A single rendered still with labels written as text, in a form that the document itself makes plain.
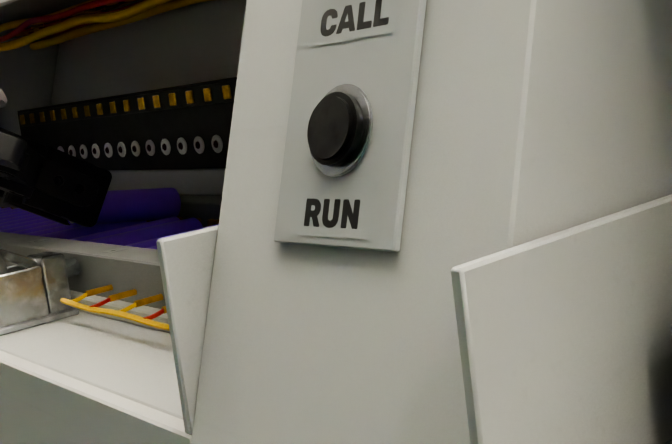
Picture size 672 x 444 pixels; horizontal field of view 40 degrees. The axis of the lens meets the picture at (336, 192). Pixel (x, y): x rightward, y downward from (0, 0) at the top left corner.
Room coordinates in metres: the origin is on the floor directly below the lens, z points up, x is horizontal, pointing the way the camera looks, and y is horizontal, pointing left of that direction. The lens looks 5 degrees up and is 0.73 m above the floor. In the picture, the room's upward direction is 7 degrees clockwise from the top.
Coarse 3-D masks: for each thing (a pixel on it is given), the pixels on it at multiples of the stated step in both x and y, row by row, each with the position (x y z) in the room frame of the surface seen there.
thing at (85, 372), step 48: (192, 192) 0.57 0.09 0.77; (192, 240) 0.23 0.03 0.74; (192, 288) 0.23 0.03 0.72; (0, 336) 0.37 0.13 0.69; (48, 336) 0.36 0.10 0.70; (96, 336) 0.35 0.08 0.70; (144, 336) 0.34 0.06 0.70; (192, 336) 0.23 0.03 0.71; (0, 384) 0.34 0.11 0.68; (48, 384) 0.30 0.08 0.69; (96, 384) 0.29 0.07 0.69; (144, 384) 0.28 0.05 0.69; (192, 384) 0.23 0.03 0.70; (0, 432) 0.35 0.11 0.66; (48, 432) 0.31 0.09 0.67; (96, 432) 0.28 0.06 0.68; (144, 432) 0.25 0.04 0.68; (192, 432) 0.23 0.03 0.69
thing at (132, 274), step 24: (0, 240) 0.47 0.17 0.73; (24, 240) 0.46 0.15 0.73; (48, 240) 0.45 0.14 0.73; (72, 240) 0.44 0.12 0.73; (96, 264) 0.39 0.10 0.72; (120, 264) 0.37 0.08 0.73; (144, 264) 0.35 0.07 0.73; (72, 288) 0.41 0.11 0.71; (96, 288) 0.37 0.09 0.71; (120, 288) 0.37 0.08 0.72; (144, 288) 0.36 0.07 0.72; (96, 312) 0.35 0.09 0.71; (120, 312) 0.34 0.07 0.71
